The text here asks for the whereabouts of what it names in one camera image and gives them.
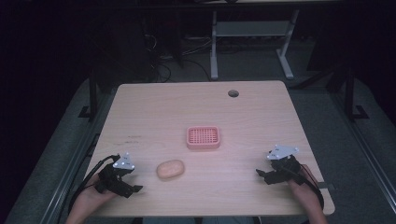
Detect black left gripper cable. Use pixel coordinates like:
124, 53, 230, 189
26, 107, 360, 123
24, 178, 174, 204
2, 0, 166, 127
66, 154, 121, 216

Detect pink slotted soap dish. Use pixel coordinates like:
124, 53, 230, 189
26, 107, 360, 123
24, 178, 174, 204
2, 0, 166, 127
186, 125, 221, 150

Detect white metal desk frame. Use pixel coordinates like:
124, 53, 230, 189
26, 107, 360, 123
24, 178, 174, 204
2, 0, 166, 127
209, 8, 301, 81

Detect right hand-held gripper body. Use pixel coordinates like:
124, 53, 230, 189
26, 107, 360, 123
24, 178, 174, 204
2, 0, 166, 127
265, 144, 306, 187

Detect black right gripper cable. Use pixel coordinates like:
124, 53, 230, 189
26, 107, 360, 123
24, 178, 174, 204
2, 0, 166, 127
281, 163, 325, 210

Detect person's left hand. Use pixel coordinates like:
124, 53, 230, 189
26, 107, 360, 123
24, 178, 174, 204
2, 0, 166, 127
68, 173, 119, 220

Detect black floor cables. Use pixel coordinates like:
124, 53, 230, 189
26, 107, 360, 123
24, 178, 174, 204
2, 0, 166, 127
141, 32, 214, 83

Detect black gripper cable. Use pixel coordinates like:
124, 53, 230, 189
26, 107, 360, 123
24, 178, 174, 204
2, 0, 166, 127
281, 163, 325, 210
66, 154, 121, 216

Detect black metal stand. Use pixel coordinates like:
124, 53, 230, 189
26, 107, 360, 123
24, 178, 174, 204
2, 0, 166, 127
78, 66, 100, 123
342, 66, 370, 121

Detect person's right hand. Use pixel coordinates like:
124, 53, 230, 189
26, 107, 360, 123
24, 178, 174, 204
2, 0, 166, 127
286, 163, 322, 207

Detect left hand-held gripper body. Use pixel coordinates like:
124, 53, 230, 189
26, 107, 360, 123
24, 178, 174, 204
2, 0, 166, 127
94, 151, 136, 196

